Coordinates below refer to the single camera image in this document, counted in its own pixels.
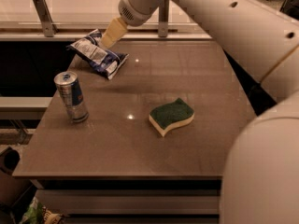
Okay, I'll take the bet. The blue chip bag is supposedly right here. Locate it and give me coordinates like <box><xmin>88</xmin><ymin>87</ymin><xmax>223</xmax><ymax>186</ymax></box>
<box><xmin>67</xmin><ymin>29</ymin><xmax>128</xmax><ymax>80</ymax></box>

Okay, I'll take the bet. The left metal railing bracket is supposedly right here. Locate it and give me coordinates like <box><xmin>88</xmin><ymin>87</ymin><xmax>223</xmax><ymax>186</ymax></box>
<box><xmin>33</xmin><ymin>0</ymin><xmax>57</xmax><ymax>37</ymax></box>

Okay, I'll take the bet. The metal railing bracket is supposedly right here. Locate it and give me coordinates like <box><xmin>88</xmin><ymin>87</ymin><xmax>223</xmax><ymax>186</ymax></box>
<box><xmin>158</xmin><ymin>0</ymin><xmax>169</xmax><ymax>37</ymax></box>
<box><xmin>33</xmin><ymin>0</ymin><xmax>57</xmax><ymax>37</ymax></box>

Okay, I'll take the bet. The green yellow sponge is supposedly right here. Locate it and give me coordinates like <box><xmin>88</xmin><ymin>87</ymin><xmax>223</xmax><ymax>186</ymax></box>
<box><xmin>149</xmin><ymin>98</ymin><xmax>194</xmax><ymax>137</ymax></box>

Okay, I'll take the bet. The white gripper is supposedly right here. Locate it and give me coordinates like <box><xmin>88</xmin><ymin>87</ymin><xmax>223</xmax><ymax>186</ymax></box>
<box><xmin>101</xmin><ymin>0</ymin><xmax>163</xmax><ymax>49</ymax></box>

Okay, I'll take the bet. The silver blue energy drink can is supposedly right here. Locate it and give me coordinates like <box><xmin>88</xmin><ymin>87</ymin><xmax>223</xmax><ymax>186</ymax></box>
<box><xmin>54</xmin><ymin>71</ymin><xmax>89</xmax><ymax>122</ymax></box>

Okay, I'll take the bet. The green snack bag on floor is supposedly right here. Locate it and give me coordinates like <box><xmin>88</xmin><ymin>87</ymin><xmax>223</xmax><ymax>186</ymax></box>
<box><xmin>18</xmin><ymin>197</ymin><xmax>64</xmax><ymax>224</ymax></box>

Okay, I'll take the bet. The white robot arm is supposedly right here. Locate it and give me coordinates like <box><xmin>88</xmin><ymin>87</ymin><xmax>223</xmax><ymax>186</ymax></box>
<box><xmin>102</xmin><ymin>0</ymin><xmax>299</xmax><ymax>224</ymax></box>

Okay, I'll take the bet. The middle metal railing bracket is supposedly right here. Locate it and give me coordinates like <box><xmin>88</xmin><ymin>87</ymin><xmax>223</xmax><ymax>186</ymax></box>
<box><xmin>158</xmin><ymin>0</ymin><xmax>169</xmax><ymax>37</ymax></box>

